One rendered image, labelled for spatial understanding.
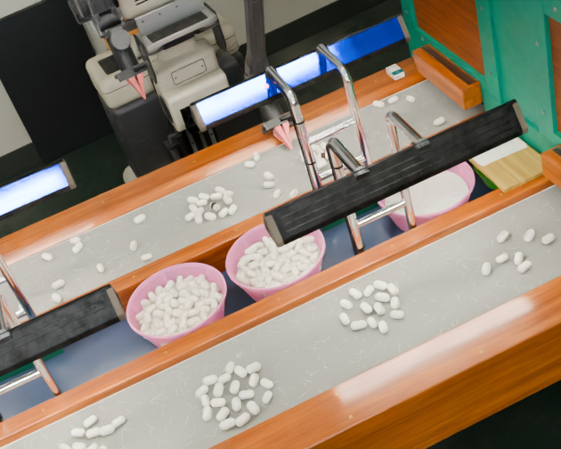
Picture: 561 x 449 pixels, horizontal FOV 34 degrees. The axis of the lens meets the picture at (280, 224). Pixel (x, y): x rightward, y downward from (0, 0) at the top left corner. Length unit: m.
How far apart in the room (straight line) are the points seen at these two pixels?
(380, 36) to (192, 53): 0.84
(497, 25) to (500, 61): 0.11
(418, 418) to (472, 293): 0.34
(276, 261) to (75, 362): 0.59
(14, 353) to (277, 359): 0.60
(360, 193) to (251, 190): 0.74
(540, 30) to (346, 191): 0.62
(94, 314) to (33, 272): 0.81
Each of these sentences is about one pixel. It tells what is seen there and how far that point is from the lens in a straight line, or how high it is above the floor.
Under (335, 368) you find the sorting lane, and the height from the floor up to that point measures 0.74.
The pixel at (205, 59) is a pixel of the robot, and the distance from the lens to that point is 3.17.
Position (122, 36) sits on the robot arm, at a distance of 2.70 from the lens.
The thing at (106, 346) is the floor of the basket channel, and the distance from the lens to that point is 2.49.
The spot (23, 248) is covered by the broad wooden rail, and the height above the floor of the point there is 0.76.
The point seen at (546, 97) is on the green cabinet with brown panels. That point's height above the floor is 0.97.
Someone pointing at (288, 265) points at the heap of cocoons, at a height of 0.74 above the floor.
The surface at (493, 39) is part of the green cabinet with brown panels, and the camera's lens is 2.52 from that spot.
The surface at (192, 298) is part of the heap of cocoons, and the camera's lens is 2.40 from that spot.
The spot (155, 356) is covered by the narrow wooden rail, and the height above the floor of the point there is 0.76.
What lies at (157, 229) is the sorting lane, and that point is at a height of 0.74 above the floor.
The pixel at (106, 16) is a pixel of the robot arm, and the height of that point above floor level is 1.23.
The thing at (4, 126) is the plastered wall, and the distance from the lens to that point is 4.64.
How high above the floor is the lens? 2.29
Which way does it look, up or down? 38 degrees down
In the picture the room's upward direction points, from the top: 18 degrees counter-clockwise
